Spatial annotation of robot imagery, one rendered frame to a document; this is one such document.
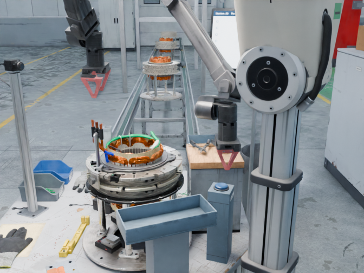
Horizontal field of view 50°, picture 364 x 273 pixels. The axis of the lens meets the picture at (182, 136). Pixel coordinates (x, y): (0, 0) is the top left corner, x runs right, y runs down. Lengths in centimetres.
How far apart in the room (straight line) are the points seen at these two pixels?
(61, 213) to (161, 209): 67
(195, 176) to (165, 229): 40
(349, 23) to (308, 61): 401
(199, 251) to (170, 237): 36
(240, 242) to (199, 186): 25
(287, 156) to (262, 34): 30
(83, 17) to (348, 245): 240
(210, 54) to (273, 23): 39
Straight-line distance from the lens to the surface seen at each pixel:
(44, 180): 190
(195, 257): 137
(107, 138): 137
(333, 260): 286
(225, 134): 114
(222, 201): 123
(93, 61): 130
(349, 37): 488
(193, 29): 125
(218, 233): 129
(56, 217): 167
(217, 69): 116
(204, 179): 139
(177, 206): 113
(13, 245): 151
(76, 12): 121
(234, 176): 140
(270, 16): 84
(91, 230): 151
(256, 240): 109
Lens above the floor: 158
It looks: 19 degrees down
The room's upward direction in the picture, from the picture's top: straight up
